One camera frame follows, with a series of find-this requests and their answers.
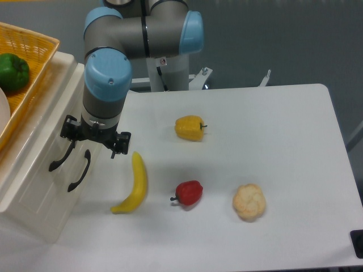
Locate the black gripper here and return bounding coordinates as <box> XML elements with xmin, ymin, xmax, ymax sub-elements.
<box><xmin>60</xmin><ymin>114</ymin><xmax>132</xmax><ymax>159</ymax></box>

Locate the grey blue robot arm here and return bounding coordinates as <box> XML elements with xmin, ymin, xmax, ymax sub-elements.
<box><xmin>60</xmin><ymin>1</ymin><xmax>204</xmax><ymax>155</ymax></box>

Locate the white drawer cabinet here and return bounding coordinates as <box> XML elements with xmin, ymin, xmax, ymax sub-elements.
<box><xmin>1</xmin><ymin>52</ymin><xmax>101</xmax><ymax>243</ymax></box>

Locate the yellow banana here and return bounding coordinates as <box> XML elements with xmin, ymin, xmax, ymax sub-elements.
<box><xmin>110</xmin><ymin>152</ymin><xmax>148</xmax><ymax>214</ymax></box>

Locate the white plate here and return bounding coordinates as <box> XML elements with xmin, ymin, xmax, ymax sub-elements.
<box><xmin>0</xmin><ymin>89</ymin><xmax>11</xmax><ymax>134</ymax></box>

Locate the yellow bell pepper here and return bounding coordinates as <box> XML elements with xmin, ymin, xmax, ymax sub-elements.
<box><xmin>174</xmin><ymin>115</ymin><xmax>208</xmax><ymax>142</ymax></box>

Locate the green bell pepper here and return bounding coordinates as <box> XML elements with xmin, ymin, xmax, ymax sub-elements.
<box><xmin>1</xmin><ymin>53</ymin><xmax>29</xmax><ymax>92</ymax></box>

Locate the yellow wicker basket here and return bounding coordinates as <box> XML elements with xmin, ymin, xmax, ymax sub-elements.
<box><xmin>1</xmin><ymin>23</ymin><xmax>60</xmax><ymax>150</ymax></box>

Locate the red bell pepper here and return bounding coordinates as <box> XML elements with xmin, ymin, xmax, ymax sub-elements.
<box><xmin>170</xmin><ymin>180</ymin><xmax>203</xmax><ymax>206</ymax></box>

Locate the beige bread roll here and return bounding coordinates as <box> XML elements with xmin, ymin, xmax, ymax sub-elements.
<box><xmin>232</xmin><ymin>184</ymin><xmax>266</xmax><ymax>222</ymax></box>

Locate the black corner object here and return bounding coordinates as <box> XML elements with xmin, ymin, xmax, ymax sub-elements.
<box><xmin>350</xmin><ymin>229</ymin><xmax>363</xmax><ymax>259</ymax></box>

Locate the black pedestal cable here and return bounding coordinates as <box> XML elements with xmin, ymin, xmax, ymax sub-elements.
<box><xmin>155</xmin><ymin>65</ymin><xmax>171</xmax><ymax>92</ymax></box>

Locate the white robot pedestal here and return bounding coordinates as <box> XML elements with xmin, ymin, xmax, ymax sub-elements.
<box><xmin>131</xmin><ymin>53</ymin><xmax>271</xmax><ymax>92</ymax></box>

